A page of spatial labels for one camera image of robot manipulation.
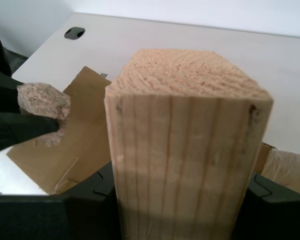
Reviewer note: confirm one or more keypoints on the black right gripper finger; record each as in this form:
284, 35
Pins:
52, 217
277, 217

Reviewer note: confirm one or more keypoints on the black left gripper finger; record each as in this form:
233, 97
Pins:
20, 130
3, 95

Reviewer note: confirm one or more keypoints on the pinkish speckled granite rock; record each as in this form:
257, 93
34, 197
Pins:
43, 100

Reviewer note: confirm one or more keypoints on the light wooden block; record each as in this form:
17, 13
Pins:
187, 137

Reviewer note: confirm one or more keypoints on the open brown cardboard box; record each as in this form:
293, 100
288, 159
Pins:
85, 135

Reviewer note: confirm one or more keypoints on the black oval table grommet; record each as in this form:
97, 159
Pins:
75, 33

